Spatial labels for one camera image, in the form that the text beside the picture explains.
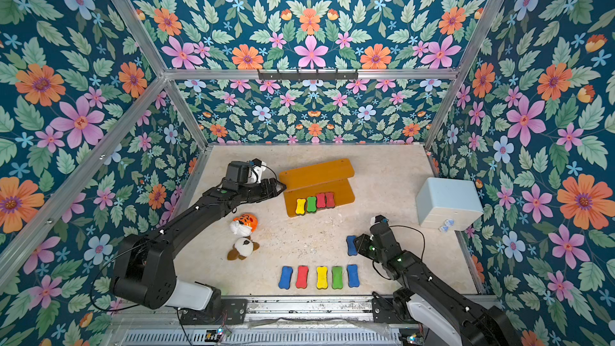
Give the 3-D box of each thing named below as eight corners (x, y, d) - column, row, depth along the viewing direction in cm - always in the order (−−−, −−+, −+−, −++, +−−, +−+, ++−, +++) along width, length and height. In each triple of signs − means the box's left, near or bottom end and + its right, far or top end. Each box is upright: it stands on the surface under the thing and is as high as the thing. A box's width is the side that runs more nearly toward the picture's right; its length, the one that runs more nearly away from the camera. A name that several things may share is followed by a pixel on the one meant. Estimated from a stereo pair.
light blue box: (419, 233, 93) (434, 212, 80) (410, 199, 102) (422, 176, 90) (468, 233, 93) (490, 212, 80) (454, 199, 102) (472, 176, 90)
